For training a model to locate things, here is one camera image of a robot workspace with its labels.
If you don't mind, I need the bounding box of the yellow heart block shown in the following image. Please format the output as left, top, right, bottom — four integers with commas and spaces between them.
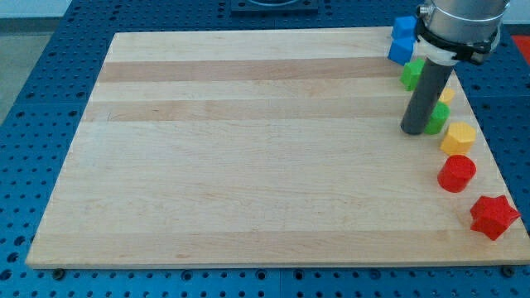
438, 88, 455, 106

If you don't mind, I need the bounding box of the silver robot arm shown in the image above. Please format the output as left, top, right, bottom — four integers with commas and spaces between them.
416, 0, 510, 66

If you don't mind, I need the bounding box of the wooden board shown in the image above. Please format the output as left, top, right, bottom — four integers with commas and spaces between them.
26, 26, 529, 269

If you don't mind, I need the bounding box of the green block upper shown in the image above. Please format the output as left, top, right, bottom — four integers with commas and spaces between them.
400, 59, 425, 91

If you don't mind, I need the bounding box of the lower blue block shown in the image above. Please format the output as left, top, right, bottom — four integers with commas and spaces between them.
388, 38, 415, 65

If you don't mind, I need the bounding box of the blue block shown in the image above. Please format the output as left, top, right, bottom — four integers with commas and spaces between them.
388, 38, 415, 65
391, 16, 417, 40

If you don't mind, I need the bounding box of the green cylinder block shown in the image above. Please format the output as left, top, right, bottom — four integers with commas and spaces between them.
423, 102, 451, 135

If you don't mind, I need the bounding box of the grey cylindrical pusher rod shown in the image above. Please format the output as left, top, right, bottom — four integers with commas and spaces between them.
400, 58, 453, 135

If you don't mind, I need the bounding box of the upper blue block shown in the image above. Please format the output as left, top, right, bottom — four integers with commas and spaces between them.
391, 16, 417, 40

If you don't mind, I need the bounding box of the red cylinder block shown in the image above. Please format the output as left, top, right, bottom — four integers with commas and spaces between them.
437, 155, 477, 193

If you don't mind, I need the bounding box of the yellow hexagon block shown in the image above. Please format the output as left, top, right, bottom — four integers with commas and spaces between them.
440, 122, 477, 156

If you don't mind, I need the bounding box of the red star block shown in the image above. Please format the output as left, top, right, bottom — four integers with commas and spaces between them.
470, 195, 521, 241

